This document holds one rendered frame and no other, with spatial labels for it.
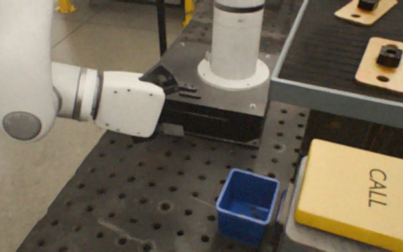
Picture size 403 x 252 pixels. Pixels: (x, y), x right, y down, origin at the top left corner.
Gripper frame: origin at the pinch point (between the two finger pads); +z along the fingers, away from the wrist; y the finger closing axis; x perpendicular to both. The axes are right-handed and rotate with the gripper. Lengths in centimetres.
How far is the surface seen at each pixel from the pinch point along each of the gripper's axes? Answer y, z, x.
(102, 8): -110, -7, 288
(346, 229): 24.1, -5.2, -39.8
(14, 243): -111, -32, 40
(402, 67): 28.1, 5.1, -26.9
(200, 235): -20.5, 8.2, -10.9
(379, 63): 27.7, 3.6, -26.1
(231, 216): -10.9, 10.3, -13.0
